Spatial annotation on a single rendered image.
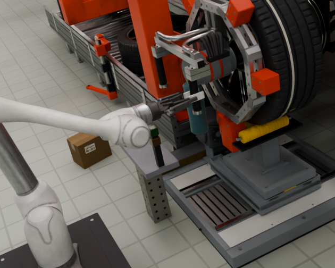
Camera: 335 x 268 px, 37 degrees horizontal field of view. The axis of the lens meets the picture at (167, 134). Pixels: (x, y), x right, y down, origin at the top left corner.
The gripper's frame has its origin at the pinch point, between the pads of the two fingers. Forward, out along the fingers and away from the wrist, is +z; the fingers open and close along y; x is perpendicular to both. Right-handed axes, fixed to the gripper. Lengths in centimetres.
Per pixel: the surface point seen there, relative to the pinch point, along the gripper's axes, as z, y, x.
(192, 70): -0.2, 2.5, 11.6
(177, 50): 1.9, -13.7, 15.2
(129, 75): 16, -144, -44
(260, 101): 24.1, 10.0, -8.3
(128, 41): 32, -177, -32
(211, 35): 11.9, -0.6, 21.4
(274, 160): 42, -12, -57
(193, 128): 8.4, -27.5, -31.2
